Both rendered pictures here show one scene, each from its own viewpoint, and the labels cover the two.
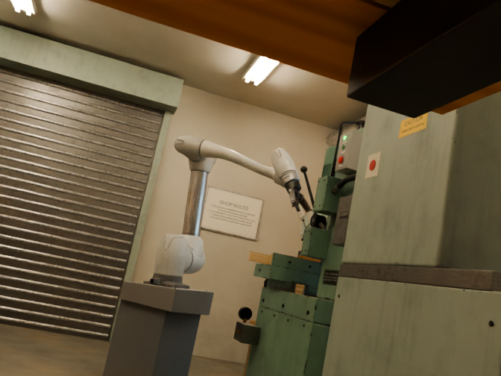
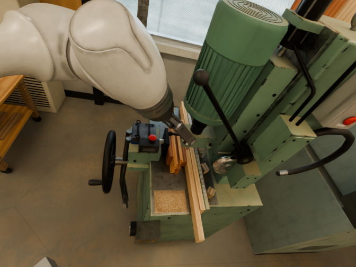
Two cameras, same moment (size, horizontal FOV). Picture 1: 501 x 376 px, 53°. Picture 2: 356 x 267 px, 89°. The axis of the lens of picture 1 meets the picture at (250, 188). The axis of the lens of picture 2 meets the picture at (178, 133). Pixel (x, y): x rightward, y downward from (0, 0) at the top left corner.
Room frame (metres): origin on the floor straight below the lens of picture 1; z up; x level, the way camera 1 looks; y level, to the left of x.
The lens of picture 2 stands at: (2.46, 0.11, 1.59)
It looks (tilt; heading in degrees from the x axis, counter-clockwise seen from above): 47 degrees down; 265
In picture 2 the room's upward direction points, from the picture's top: 21 degrees clockwise
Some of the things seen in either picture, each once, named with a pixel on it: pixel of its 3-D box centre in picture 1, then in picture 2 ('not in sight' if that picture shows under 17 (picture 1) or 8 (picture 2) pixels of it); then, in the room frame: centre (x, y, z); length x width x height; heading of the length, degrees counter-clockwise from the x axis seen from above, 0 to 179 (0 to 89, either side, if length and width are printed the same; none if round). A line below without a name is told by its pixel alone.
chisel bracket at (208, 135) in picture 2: not in sight; (197, 138); (2.34, -0.41, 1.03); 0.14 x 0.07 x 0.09; 17
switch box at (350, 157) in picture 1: (350, 152); (354, 100); (2.01, -0.37, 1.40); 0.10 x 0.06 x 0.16; 17
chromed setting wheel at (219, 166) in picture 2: not in sight; (227, 165); (2.19, -0.33, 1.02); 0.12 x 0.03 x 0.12; 17
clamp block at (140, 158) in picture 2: not in sight; (144, 145); (2.55, -0.37, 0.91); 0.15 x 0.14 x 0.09; 107
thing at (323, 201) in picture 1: (327, 195); (281, 141); (2.11, -0.33, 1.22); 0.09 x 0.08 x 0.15; 17
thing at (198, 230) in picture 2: (306, 268); (188, 168); (2.33, -0.32, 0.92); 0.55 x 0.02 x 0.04; 107
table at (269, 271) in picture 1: (315, 282); (161, 151); (2.47, -0.40, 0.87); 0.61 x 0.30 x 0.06; 107
